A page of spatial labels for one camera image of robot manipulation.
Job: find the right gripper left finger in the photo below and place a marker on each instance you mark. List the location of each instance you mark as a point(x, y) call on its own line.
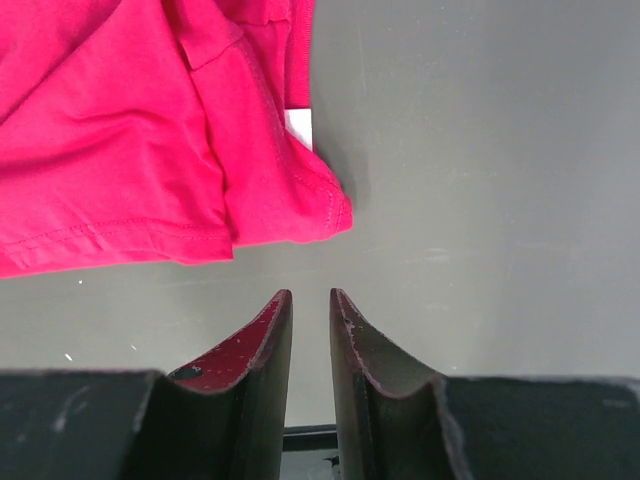
point(220, 416)

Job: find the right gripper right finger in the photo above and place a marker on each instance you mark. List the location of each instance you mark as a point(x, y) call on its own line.
point(398, 418)

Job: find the pink t shirt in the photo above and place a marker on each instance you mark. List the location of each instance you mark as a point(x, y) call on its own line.
point(157, 131)

